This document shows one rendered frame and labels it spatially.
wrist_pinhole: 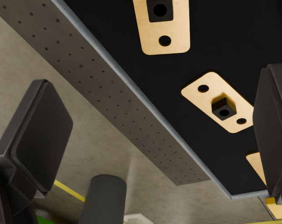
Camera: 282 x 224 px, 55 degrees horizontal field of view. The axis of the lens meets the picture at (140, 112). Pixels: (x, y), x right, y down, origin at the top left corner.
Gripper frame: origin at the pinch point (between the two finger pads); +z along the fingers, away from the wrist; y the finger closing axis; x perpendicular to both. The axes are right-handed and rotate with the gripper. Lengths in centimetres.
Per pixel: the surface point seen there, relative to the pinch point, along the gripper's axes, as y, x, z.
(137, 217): -79, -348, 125
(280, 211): 14.3, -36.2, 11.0
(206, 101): 2.8, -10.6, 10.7
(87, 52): -29, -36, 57
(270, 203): 12.5, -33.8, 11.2
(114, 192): -81, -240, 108
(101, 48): -5.5, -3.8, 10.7
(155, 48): -1.1, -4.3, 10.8
